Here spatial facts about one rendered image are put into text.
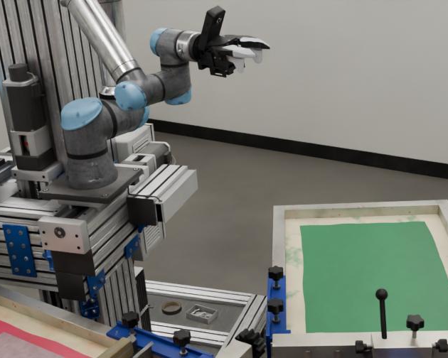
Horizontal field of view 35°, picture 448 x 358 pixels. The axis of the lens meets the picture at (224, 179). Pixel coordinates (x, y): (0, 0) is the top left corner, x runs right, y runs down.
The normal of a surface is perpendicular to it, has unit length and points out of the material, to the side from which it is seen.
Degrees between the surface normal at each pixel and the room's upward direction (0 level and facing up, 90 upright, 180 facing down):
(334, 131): 90
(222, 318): 0
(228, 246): 0
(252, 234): 0
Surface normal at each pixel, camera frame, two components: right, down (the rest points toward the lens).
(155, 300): -0.07, -0.92
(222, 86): -0.56, 0.36
